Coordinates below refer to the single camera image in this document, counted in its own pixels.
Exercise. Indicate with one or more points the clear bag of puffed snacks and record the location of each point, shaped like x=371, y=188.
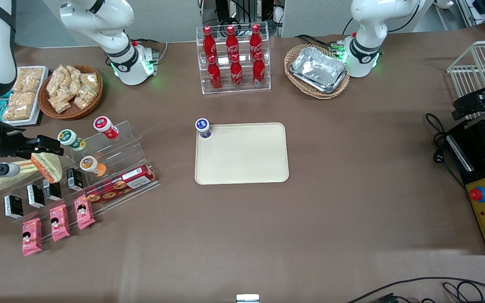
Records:
x=84, y=97
x=60, y=104
x=90, y=80
x=57, y=80
x=74, y=75

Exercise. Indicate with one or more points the red emergency stop button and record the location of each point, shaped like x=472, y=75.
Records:
x=478, y=194

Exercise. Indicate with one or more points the red cola bottle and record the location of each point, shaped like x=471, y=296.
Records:
x=209, y=42
x=259, y=72
x=214, y=75
x=231, y=41
x=255, y=40
x=236, y=75

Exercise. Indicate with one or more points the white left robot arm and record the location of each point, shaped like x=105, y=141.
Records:
x=369, y=25

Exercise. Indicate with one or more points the blue lid yogurt cup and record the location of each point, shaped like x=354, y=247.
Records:
x=203, y=126

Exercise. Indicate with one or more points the red cookie box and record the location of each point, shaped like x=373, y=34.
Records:
x=120, y=185

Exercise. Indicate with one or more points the small black drink carton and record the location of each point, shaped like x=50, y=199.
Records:
x=52, y=190
x=14, y=206
x=75, y=179
x=35, y=195

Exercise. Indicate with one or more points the light wicker basket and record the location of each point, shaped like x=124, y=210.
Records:
x=322, y=95

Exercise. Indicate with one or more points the rice cracker pack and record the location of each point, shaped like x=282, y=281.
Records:
x=30, y=80
x=19, y=106

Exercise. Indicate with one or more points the orange lid yogurt cup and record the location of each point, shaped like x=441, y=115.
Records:
x=90, y=164

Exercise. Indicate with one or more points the pink snack packet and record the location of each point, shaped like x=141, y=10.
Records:
x=84, y=212
x=32, y=237
x=59, y=222

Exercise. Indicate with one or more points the clear acrylic stepped shelf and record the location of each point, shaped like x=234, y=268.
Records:
x=120, y=151

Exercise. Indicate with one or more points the small silver box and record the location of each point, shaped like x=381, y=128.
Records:
x=247, y=299

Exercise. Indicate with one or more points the clear acrylic bottle rack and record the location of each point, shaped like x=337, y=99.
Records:
x=234, y=90

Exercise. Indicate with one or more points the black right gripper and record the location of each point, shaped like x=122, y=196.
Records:
x=10, y=143

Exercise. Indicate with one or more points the red lid yogurt cup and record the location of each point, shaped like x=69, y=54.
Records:
x=104, y=125

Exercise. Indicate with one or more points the black sealing machine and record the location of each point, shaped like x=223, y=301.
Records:
x=478, y=160

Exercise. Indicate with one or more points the teal snack packet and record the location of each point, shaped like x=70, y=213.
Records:
x=0, y=110

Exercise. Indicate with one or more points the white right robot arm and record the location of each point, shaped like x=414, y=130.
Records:
x=112, y=25

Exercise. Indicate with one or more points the triangle sandwich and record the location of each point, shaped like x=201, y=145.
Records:
x=4, y=183
x=51, y=168

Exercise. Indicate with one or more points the white rectangular serving tray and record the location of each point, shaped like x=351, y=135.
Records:
x=42, y=97

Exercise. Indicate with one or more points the beige plastic tray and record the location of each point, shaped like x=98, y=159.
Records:
x=242, y=153

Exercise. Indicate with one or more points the brown wicker basket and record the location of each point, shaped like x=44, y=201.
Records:
x=74, y=113

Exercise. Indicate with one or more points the green lid yogurt cup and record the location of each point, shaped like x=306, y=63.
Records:
x=69, y=138

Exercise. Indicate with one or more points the aluminium foil tray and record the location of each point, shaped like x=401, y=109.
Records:
x=318, y=67

